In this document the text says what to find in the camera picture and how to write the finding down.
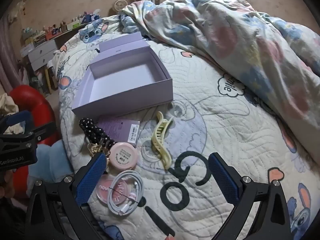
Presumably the quilted cartoon bed cover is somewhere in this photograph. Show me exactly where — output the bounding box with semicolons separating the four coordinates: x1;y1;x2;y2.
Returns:
47;15;320;240

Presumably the white drawer unit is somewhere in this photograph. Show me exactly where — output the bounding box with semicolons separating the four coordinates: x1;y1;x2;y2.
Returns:
27;39;58;72

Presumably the shelf with small items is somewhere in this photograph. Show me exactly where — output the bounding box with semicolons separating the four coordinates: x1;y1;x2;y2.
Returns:
21;9;100;47

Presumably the yellow tube bottle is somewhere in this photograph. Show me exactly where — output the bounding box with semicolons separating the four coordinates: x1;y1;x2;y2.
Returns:
150;111;173;168

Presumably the white charging cable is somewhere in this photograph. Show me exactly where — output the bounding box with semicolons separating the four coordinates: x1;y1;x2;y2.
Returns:
107;170;145;215

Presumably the beige cloth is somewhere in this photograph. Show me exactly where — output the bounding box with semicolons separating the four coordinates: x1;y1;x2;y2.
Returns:
0;96;19;134

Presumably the floral pastel duvet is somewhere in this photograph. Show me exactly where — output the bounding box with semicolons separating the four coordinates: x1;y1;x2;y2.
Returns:
120;0;320;153

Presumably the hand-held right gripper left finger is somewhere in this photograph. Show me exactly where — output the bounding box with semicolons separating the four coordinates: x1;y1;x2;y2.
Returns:
25;152;110;240

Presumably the black polka dot scrunchie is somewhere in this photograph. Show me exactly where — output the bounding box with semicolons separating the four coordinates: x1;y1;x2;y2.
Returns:
79;117;117;157

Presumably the light blue plush toy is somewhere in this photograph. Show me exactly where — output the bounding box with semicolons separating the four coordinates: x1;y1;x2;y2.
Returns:
27;140;75;195

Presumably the red chair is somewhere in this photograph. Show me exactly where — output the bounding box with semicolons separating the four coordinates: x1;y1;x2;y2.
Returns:
9;85;59;198

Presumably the clear pink blush compact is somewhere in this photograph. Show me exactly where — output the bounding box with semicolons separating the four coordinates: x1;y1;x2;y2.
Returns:
96;174;137;203

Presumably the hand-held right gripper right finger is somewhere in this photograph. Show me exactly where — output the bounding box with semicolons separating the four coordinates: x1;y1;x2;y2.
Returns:
207;152;293;240

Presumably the pink round compact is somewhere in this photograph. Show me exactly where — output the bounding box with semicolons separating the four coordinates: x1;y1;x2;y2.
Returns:
108;141;138;170

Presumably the pink curtain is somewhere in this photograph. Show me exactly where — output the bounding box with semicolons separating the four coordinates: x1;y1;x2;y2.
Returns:
0;17;28;93

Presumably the purple packet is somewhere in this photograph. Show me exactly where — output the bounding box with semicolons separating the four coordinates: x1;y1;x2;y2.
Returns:
97;116;140;147

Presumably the purple cardboard box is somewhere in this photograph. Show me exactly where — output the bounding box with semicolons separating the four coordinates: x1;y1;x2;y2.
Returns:
71;32;173;117

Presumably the small white fan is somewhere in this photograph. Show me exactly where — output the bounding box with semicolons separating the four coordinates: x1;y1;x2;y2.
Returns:
114;0;128;12

